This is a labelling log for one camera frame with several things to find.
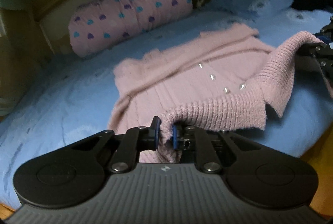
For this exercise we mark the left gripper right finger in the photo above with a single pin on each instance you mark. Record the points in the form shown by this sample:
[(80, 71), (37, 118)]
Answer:
[(181, 139)]

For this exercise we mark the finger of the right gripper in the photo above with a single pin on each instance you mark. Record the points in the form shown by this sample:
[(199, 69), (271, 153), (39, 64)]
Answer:
[(323, 38)]

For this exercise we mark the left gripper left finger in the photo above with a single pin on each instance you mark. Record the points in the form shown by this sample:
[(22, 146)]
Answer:
[(152, 135)]

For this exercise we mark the pink knitted cardigan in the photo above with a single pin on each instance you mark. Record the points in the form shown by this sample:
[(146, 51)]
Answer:
[(218, 81)]

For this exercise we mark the blue dandelion pillow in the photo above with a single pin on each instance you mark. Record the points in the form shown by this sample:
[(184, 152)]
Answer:
[(249, 9)]

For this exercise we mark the blue dandelion bed sheet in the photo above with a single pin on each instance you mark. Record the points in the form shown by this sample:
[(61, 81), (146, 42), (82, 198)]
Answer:
[(74, 97)]

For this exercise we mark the pink heart-print rolled quilt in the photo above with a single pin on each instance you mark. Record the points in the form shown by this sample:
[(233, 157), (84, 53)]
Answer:
[(100, 24)]

